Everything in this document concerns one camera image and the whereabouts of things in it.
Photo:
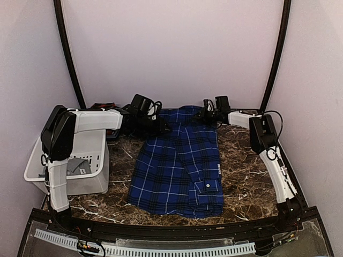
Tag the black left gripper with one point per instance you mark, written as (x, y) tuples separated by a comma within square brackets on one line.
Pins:
[(160, 129)]

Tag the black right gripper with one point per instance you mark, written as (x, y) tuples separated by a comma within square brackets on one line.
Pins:
[(202, 118)]

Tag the blue plaid long sleeve shirt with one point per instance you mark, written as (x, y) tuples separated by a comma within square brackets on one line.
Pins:
[(178, 173)]

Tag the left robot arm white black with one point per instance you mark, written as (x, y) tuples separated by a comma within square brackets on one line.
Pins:
[(57, 139)]

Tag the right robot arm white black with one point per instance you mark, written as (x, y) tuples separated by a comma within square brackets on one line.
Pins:
[(264, 141)]

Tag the red black plaid folded shirt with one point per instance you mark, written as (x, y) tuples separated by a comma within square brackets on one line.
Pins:
[(103, 105)]

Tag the white plastic laundry basket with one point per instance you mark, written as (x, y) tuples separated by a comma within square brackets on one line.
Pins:
[(90, 145)]

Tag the grey shirt in basket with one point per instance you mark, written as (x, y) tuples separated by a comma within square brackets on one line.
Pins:
[(78, 166)]

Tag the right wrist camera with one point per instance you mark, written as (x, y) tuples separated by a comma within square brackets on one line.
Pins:
[(208, 105)]

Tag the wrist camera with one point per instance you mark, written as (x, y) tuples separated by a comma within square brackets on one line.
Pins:
[(154, 110), (208, 105)]

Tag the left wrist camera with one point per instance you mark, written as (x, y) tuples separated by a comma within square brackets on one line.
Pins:
[(154, 110)]

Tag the white slotted cable duct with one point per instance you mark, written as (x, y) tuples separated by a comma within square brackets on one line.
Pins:
[(127, 247)]

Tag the black corner frame post right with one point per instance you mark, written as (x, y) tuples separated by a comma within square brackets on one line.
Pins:
[(277, 55)]

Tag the black corner frame post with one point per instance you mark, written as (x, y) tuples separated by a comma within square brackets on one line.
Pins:
[(67, 53), (277, 55)]

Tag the black front rail base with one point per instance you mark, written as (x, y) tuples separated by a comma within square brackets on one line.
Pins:
[(248, 230)]

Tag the black corner frame post left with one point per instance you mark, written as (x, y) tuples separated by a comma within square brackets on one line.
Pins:
[(67, 53)]

